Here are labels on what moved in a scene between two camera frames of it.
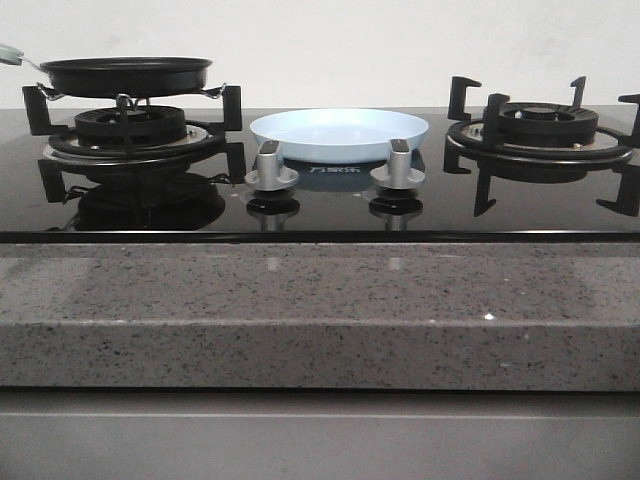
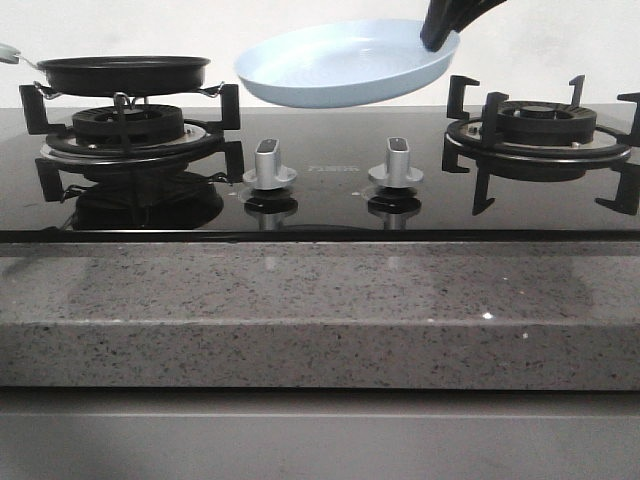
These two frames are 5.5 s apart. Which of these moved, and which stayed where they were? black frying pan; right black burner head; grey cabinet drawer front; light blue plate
Moved: light blue plate
Stayed: right black burner head; grey cabinet drawer front; black frying pan
